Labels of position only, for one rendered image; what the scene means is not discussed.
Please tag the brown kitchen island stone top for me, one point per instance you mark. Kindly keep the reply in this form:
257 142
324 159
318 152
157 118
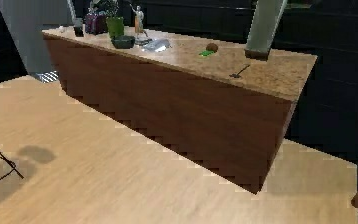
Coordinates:
193 110

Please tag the silver shiny dish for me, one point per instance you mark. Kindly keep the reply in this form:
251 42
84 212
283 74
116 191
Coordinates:
157 45

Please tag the house plant green pot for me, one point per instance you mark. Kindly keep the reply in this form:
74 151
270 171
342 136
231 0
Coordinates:
115 26

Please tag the black cup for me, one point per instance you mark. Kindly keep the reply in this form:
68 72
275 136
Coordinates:
78 31

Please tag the brown round food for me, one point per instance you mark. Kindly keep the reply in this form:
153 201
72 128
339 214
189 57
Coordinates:
212 47

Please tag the green flat sponge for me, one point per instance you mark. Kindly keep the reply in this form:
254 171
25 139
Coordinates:
206 53

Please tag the dark green bowl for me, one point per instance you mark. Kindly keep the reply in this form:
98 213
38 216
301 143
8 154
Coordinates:
123 42

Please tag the small white object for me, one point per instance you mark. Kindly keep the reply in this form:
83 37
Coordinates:
62 29

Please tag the purple box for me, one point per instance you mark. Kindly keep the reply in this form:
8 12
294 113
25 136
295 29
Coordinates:
95 23

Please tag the silver figurine statue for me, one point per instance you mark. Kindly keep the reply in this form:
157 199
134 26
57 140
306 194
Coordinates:
139 20

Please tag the grey fridge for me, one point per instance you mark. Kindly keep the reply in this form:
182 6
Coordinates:
30 36

